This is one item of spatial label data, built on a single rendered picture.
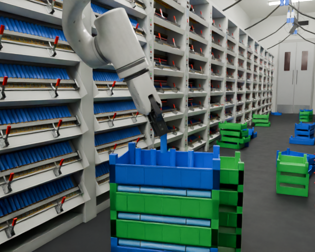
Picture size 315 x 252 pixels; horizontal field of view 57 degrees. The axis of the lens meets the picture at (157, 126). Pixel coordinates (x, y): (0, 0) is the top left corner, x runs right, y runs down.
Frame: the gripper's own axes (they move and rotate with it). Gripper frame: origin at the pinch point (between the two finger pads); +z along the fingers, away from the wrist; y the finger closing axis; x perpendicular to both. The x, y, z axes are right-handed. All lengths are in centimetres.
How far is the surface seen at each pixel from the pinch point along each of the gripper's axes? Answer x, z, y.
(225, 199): 14.8, 39.3, -13.7
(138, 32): 48, -33, -132
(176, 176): -2.6, 12.7, 5.1
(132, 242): -20.7, 26.7, -2.0
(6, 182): -54, 5, -53
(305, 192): 95, 111, -77
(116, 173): -15.7, 6.9, -3.2
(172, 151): 3.2, 11.8, -10.4
